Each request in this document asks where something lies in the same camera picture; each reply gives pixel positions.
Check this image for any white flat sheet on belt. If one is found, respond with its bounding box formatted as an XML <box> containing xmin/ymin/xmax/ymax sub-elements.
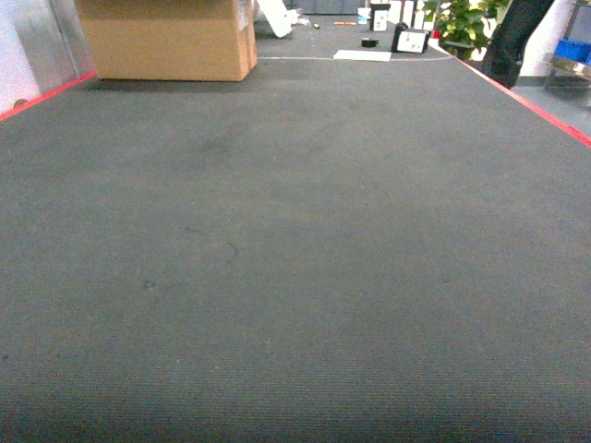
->
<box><xmin>333</xmin><ymin>50</ymin><xmax>392</xmax><ymax>63</ymax></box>

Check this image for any white leaning board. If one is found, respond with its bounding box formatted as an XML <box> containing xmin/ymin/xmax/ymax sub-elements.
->
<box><xmin>254</xmin><ymin>0</ymin><xmax>298</xmax><ymax>38</ymax></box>

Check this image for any black white labelled box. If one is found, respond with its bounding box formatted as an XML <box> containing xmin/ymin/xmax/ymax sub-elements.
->
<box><xmin>391</xmin><ymin>22</ymin><xmax>431</xmax><ymax>54</ymax></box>

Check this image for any black white box far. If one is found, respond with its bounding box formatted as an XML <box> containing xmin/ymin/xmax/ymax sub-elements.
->
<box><xmin>369</xmin><ymin>1</ymin><xmax>391</xmax><ymax>32</ymax></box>

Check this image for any large cardboard box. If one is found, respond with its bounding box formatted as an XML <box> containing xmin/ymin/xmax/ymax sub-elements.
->
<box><xmin>75</xmin><ymin>0</ymin><xmax>258</xmax><ymax>82</ymax></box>

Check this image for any green potted plant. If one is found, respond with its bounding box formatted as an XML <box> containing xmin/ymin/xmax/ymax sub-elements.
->
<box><xmin>421</xmin><ymin>0</ymin><xmax>510</xmax><ymax>50</ymax></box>

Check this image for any blue bin far right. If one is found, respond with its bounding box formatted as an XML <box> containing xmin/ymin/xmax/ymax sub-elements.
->
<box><xmin>553</xmin><ymin>39</ymin><xmax>591</xmax><ymax>64</ymax></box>

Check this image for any red conveyor side frame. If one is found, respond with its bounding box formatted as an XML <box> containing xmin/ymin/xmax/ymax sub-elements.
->
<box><xmin>454</xmin><ymin>54</ymin><xmax>591</xmax><ymax>149</ymax></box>

